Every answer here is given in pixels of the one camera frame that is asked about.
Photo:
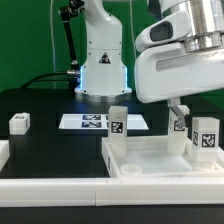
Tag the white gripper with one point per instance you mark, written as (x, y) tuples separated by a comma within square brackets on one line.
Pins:
[(180, 55)]

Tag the white square tabletop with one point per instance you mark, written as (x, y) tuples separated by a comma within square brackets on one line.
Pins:
[(147, 157)]

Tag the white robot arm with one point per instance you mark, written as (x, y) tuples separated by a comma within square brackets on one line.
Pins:
[(103, 74)]

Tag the white front fence bar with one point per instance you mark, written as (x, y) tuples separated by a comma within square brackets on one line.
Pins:
[(110, 191)]

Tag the white left fence piece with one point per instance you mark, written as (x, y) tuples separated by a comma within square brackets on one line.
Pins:
[(4, 153)]

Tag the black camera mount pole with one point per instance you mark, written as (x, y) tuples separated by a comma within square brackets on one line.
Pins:
[(67, 13)]

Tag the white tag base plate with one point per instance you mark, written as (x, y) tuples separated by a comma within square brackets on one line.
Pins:
[(98, 121)]

